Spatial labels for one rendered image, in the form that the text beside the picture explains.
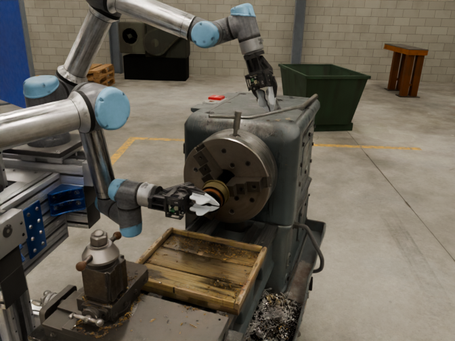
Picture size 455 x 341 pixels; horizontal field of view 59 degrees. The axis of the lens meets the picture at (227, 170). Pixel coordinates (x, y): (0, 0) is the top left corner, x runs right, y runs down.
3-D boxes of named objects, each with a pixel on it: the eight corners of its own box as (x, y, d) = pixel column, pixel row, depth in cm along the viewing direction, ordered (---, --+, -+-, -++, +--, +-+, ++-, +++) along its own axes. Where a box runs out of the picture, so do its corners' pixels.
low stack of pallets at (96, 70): (80, 82, 946) (78, 63, 930) (116, 82, 947) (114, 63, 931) (59, 91, 830) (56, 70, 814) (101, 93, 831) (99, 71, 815)
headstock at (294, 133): (226, 160, 219) (228, 89, 204) (314, 173, 204) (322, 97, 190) (178, 206, 167) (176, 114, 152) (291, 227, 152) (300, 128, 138)
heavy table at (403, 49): (377, 84, 1012) (383, 43, 976) (395, 85, 1011) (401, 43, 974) (399, 97, 863) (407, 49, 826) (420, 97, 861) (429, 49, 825)
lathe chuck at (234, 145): (189, 199, 156) (197, 122, 143) (267, 222, 147) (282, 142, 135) (179, 210, 148) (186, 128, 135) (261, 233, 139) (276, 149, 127)
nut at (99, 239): (97, 237, 89) (95, 224, 88) (112, 241, 88) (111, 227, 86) (86, 246, 85) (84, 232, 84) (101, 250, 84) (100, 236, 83)
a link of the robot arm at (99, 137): (51, 82, 121) (91, 216, 143) (68, 87, 113) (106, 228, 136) (87, 73, 127) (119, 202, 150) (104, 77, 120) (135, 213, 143)
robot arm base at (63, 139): (17, 145, 143) (12, 118, 139) (43, 134, 156) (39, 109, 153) (55, 149, 140) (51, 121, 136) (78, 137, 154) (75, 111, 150)
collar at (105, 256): (97, 243, 92) (95, 231, 91) (126, 249, 90) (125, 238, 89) (74, 261, 85) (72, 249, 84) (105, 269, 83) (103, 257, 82)
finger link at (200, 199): (213, 212, 117) (185, 207, 120) (221, 204, 122) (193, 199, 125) (213, 203, 116) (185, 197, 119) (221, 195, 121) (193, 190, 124)
